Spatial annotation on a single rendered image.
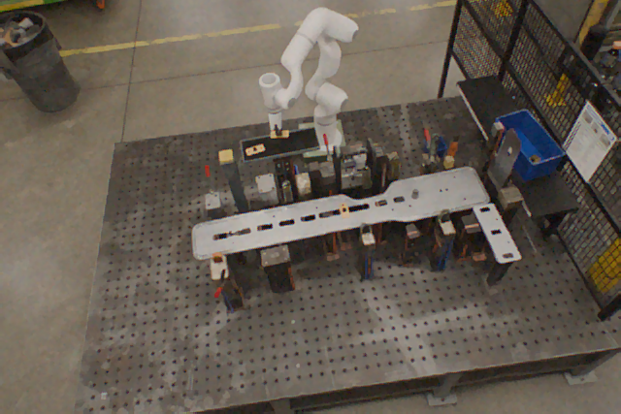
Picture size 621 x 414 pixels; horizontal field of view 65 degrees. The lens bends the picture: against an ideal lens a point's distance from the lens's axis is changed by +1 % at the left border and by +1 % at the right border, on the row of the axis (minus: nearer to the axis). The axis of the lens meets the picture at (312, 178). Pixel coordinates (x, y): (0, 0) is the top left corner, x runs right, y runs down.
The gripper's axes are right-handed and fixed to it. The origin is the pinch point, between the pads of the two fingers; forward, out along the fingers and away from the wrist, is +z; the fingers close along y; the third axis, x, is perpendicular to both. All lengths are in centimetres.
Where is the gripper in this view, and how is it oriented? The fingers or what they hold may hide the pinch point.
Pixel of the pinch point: (278, 130)
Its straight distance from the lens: 225.7
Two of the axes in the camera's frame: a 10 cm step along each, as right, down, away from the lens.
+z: 0.7, 5.9, 8.1
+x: 10.0, -0.5, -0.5
